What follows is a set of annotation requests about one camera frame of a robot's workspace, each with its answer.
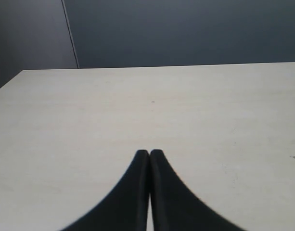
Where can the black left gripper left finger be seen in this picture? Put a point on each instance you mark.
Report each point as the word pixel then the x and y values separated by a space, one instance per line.
pixel 125 207

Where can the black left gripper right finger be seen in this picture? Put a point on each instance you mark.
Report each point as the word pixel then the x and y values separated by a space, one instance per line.
pixel 175 207

